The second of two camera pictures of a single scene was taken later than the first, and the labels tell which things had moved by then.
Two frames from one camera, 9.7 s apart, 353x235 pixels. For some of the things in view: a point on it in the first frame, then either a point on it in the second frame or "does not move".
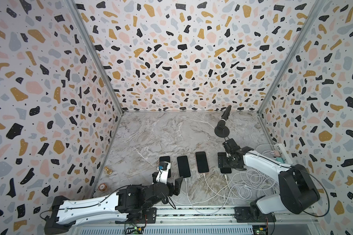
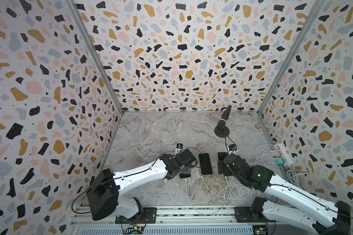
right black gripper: x=222 y=163 to x=224 y=169
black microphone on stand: x=222 y=130 does not move
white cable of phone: x=208 y=213 does not move
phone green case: x=183 y=166 does not move
